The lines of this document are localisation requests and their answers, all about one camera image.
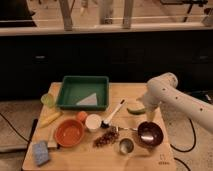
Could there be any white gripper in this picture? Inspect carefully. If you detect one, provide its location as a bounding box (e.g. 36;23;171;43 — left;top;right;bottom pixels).
137;91;160;122

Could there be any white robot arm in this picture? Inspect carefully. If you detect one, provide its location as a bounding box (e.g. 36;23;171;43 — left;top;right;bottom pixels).
138;72;213;134

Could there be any small metal cup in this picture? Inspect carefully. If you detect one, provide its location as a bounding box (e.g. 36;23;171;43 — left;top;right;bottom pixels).
119;138;134;155

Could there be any white paper cup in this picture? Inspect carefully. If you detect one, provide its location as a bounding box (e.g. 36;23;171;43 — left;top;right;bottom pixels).
85;114;102;132

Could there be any green plastic cup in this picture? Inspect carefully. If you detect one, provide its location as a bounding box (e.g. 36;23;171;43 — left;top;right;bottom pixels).
41;93;55;108

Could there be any dark purple bowl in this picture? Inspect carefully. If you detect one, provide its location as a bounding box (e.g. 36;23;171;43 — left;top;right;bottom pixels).
137;122;164;147

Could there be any pile of brown nuts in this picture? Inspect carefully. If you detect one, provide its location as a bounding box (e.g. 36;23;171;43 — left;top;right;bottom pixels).
93;130;119;148

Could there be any small orange ball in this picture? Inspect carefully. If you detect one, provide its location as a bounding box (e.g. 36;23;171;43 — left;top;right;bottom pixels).
76;111;88;123

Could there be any green plastic tray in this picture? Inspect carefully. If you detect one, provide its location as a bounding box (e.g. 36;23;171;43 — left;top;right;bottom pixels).
56;76;109;111

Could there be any orange bowl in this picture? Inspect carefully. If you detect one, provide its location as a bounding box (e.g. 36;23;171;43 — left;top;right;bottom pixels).
54;119;85;147

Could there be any blue sponge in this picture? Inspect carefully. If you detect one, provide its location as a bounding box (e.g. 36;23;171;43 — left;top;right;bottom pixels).
32;141;50;166

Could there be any black cable right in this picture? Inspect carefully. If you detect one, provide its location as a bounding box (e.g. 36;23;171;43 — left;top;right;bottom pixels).
170;118;201;171

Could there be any black cable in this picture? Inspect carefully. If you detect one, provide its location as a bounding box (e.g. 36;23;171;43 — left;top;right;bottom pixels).
170;118;201;171
0;112;30;144

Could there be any white handled brush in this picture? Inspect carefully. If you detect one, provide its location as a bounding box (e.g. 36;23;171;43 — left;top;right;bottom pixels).
101;99;125;129

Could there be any black cable left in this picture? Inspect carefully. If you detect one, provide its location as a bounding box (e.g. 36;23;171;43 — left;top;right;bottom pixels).
0;112;30;144

